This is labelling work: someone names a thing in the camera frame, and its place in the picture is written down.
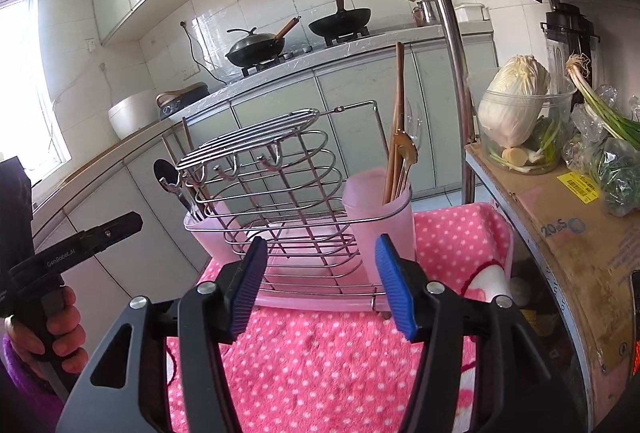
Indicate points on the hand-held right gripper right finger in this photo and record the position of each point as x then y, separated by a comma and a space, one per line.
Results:
395, 283

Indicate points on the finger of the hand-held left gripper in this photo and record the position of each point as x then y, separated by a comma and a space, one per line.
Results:
85, 243

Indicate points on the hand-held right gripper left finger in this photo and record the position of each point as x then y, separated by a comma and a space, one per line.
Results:
252, 273

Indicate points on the pink plastic utensil cup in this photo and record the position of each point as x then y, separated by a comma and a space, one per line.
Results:
365, 223
205, 233

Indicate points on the light wooden chopstick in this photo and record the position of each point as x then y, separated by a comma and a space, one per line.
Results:
389, 185
399, 83

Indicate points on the black plastic spoon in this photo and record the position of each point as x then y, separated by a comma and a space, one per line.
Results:
162, 172

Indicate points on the light wooden spoon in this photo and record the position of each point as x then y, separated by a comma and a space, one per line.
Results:
407, 150

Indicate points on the person's left hand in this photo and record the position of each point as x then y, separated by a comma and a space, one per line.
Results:
67, 353

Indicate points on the pink plastic drip tray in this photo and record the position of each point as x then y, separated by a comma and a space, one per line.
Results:
310, 298

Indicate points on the silver metal utensil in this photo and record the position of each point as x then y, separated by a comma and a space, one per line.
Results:
175, 189

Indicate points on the pink polka dot blanket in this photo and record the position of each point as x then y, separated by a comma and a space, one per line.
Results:
310, 363

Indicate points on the window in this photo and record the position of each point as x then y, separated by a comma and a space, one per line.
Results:
25, 78

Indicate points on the white rice cooker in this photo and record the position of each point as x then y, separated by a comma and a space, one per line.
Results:
132, 115

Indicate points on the dark electric skillet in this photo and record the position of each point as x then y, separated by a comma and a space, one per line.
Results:
182, 100

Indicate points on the piece of ginger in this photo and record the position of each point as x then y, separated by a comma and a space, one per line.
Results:
515, 156

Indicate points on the brown cardboard sheet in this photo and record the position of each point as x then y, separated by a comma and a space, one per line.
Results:
575, 253

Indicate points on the grey kitchen base cabinets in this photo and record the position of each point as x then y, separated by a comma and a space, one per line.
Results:
360, 88

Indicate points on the napa cabbage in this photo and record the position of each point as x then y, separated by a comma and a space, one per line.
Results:
515, 103

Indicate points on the gas stove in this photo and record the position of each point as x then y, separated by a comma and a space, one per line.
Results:
295, 55

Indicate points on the black wok with lid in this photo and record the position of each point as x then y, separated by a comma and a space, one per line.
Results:
252, 50

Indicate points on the metal storage shelf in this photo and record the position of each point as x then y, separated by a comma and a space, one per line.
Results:
452, 63

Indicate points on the clear plastic tub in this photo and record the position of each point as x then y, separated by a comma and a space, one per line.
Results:
556, 113

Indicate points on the plastic bag of greens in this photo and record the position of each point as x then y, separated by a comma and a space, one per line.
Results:
615, 173

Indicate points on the green onions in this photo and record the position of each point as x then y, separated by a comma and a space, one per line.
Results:
605, 113

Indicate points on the metal kettle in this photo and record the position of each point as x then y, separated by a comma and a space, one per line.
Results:
425, 13

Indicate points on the white plastic container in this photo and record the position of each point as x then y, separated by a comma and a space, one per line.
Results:
470, 12

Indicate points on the black blender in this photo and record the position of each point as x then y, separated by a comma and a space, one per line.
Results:
565, 33

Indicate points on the white wall outlet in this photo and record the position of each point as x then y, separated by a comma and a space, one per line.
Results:
91, 45

